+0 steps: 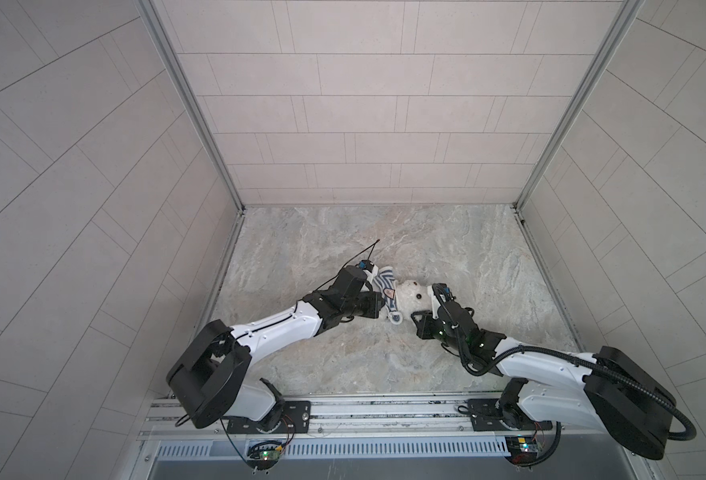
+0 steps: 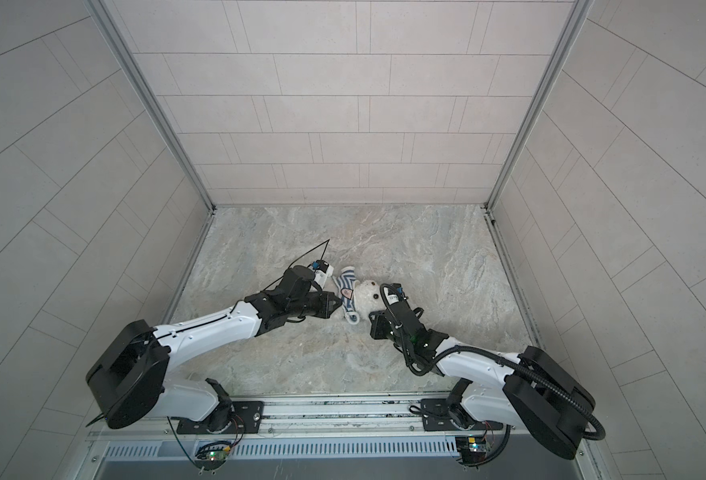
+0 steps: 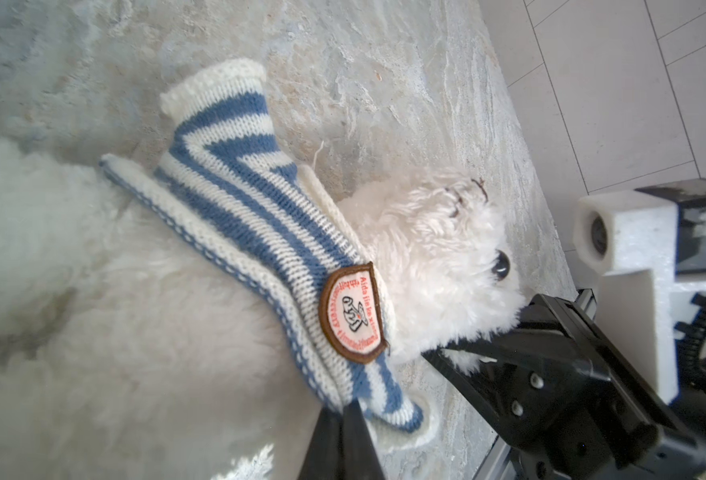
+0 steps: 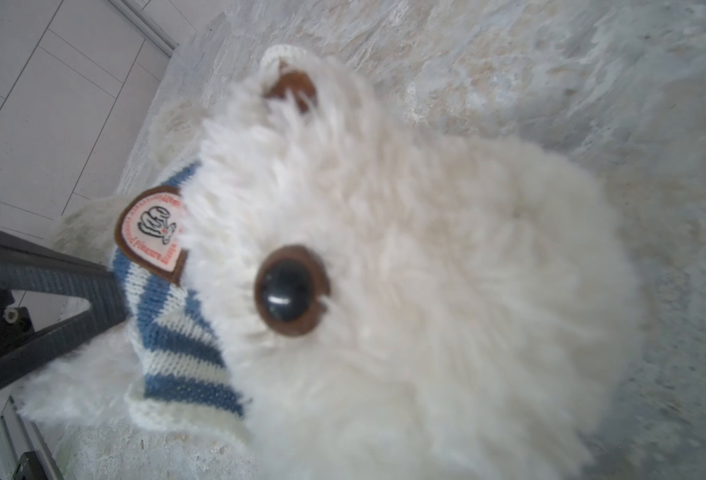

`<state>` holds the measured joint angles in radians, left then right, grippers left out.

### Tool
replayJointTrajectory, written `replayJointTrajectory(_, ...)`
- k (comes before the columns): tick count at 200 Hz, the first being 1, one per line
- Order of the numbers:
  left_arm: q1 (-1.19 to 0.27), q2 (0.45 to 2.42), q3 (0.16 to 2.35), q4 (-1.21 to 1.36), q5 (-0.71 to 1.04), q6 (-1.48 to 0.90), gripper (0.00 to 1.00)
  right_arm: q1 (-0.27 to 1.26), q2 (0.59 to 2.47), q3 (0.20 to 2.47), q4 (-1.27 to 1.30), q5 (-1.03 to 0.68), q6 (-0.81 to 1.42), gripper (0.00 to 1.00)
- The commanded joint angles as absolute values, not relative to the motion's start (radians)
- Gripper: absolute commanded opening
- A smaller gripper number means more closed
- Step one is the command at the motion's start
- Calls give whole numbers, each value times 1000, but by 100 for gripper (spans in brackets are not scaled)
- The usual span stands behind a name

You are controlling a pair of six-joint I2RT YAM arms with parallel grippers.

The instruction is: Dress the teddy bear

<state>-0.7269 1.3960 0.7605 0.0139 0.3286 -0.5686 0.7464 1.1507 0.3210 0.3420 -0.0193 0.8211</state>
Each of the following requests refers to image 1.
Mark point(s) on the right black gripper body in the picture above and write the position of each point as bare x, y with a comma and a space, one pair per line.
441, 335

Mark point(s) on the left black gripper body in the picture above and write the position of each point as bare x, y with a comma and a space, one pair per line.
359, 306

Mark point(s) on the white plush teddy bear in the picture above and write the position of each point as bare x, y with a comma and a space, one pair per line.
412, 297

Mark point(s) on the blue white striped knit sweater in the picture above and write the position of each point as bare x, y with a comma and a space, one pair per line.
385, 282

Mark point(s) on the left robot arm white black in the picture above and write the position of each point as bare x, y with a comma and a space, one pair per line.
209, 378

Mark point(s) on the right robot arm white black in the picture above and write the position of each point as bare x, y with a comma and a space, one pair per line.
605, 391

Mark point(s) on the white ventilation grille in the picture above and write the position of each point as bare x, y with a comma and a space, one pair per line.
346, 448

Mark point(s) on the right green circuit board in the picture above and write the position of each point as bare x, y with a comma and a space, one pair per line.
523, 449

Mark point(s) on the green circuit board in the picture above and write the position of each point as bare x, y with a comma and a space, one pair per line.
523, 449
264, 455

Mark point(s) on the left green circuit board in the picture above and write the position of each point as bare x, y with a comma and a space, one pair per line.
264, 455

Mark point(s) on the left corner aluminium profile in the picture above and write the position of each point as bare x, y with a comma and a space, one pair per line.
151, 17

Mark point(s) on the corner aluminium profile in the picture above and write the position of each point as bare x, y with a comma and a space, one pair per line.
618, 29
151, 17

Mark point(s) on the right corner aluminium profile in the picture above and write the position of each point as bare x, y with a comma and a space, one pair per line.
618, 29

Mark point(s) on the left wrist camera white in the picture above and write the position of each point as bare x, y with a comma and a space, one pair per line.
371, 271

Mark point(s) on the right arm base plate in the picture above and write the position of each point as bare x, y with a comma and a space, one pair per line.
498, 415

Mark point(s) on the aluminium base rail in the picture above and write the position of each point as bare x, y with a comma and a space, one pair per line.
338, 416

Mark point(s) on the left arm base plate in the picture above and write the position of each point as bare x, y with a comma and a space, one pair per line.
293, 418

